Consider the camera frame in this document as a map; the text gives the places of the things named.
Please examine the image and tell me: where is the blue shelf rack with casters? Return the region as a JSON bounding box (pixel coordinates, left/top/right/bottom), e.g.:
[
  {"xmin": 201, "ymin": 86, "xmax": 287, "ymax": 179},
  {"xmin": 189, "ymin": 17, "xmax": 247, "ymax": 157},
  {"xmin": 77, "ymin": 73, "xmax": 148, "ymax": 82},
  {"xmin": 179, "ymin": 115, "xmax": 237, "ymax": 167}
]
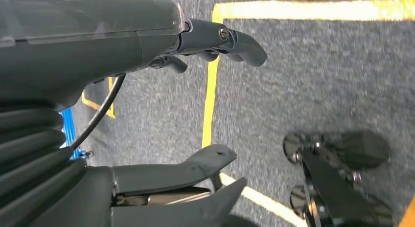
[{"xmin": 59, "ymin": 108, "xmax": 94, "ymax": 159}]

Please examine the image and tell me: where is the yellow floor tape strip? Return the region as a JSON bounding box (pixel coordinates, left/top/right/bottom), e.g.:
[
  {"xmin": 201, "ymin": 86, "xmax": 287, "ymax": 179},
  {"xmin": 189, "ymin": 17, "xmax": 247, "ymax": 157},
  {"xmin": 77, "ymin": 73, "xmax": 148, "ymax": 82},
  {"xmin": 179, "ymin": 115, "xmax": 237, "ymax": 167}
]
[{"xmin": 80, "ymin": 77, "xmax": 116, "ymax": 119}]

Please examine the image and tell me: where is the yellow floor tape square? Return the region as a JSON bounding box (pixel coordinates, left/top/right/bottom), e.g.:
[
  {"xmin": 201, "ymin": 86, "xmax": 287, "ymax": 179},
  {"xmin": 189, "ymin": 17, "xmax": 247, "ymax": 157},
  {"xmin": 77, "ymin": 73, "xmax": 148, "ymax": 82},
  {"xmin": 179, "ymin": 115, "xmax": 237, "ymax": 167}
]
[{"xmin": 201, "ymin": 0, "xmax": 415, "ymax": 227}]

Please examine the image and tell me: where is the black robot foot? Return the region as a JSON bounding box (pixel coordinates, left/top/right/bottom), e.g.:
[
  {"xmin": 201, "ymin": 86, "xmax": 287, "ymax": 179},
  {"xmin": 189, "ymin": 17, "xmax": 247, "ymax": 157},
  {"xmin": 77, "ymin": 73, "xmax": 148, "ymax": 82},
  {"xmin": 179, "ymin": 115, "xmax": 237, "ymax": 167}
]
[{"xmin": 282, "ymin": 130, "xmax": 395, "ymax": 227}]

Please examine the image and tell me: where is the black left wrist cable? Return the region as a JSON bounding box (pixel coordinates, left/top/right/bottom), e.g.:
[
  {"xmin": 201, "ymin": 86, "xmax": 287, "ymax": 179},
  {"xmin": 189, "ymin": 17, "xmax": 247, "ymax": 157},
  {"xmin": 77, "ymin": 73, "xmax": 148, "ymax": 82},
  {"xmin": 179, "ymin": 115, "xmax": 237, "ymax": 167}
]
[{"xmin": 69, "ymin": 74, "xmax": 126, "ymax": 152}]

